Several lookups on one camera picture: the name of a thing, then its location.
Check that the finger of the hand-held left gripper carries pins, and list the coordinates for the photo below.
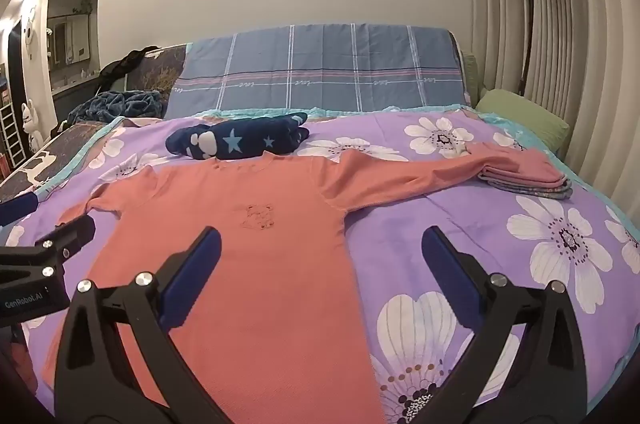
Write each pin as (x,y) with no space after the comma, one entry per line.
(70,236)
(17,209)

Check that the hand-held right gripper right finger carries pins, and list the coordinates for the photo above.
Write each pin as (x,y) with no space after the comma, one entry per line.
(445,269)

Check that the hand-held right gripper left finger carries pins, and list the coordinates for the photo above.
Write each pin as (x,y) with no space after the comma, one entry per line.
(200,264)

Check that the orange long-sleeve shirt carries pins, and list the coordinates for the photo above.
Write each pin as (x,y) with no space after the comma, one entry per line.
(280,284)

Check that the purple floral bedsheet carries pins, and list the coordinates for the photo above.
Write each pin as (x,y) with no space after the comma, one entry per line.
(450,214)

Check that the brown patterned bedsheet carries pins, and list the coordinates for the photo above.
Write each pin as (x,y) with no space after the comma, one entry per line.
(55,153)

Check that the white ladder rack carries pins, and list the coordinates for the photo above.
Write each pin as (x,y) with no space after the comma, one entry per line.
(11,133)

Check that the white cat figurine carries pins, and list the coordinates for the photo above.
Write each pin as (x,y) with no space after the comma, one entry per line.
(31,123)

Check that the patterned folded garment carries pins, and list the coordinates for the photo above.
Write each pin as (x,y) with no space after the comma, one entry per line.
(540,193)

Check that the navy star-print garment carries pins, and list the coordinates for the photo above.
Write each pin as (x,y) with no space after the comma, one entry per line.
(235,138)

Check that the pink folded garment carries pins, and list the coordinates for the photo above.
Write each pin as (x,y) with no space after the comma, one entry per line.
(525,166)

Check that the teal fuzzy blanket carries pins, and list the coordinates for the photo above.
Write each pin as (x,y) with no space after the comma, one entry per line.
(120,103)

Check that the green pillow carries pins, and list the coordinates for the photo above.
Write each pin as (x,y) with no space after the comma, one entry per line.
(525,118)

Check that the black garment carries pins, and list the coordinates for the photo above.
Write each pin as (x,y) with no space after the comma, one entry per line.
(122,66)

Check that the brown floral headboard cloth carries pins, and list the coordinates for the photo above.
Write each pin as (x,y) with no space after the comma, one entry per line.
(157,78)

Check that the green cushion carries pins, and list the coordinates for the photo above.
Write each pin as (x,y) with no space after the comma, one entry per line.
(471,76)

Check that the arched doorway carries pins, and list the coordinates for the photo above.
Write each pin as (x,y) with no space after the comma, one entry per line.
(72,13)

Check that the blue plaid sheet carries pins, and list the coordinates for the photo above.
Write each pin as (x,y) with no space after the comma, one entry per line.
(320,68)

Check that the beige curtain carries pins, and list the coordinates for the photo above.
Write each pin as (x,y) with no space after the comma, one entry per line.
(580,53)

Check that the white wall figure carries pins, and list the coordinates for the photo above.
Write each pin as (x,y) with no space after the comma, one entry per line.
(29,34)

